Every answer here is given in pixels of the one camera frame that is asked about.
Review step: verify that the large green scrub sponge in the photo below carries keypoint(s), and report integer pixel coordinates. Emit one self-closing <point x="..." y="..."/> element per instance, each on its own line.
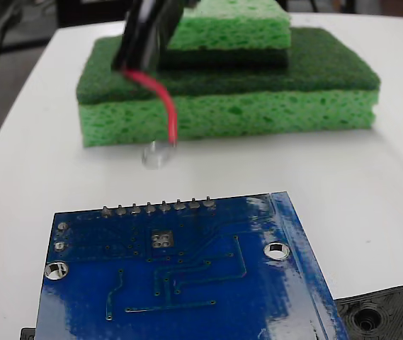
<point x="240" y="113"/>

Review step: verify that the blue printed circuit board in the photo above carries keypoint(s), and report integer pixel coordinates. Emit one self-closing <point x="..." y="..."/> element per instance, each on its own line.
<point x="187" y="283"/>

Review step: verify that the small green scrub sponge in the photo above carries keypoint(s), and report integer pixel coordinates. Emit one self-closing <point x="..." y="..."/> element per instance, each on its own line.
<point x="229" y="32"/>

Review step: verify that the black plastic part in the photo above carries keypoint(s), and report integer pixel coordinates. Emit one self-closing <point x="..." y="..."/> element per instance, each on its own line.
<point x="381" y="311"/>

